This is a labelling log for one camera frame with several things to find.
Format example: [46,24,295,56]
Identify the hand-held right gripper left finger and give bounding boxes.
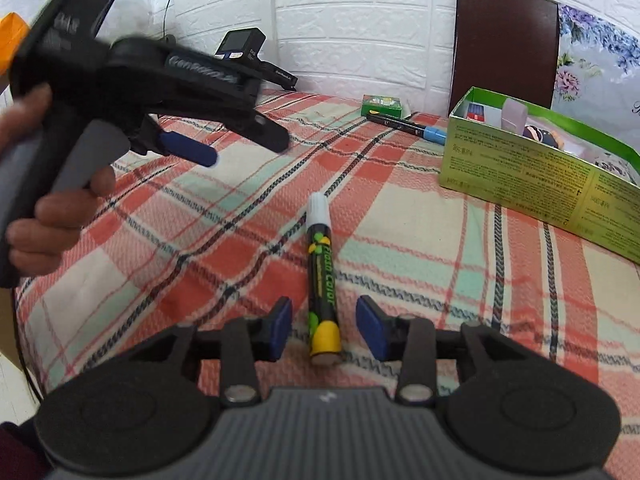
[112,296,293,408]

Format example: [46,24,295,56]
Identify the person's dark red clothing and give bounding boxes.
[0,422,48,480]

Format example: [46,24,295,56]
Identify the colourful cartoon packet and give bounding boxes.
[522,124,569,152]

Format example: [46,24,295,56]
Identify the blue capped black marker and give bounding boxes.
[365,112,448,146]

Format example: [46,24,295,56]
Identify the floral cloth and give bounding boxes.
[551,3,640,160]

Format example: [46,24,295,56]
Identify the black idle gripper device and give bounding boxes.
[214,29,300,92]

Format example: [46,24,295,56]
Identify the green cardboard box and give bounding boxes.
[439,86,640,264]

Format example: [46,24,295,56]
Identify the orange object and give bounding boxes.
[0,12,29,77]

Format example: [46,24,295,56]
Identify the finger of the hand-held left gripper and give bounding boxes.
[131,115,219,169]
[225,105,292,153]

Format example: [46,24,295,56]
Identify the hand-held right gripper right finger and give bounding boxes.
[356,296,543,407]

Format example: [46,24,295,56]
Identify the red plaid blanket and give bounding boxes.
[14,88,640,411]

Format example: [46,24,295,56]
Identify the small green box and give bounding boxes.
[360,93,405,119]

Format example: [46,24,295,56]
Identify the person's left hand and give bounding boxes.
[0,85,117,289]

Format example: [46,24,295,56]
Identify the brown chair back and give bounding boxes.
[448,0,561,117]

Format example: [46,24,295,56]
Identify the grey translucent plastic case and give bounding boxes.
[501,98,529,134]

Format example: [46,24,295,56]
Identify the yellow capped black marker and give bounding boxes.
[306,192,344,366]

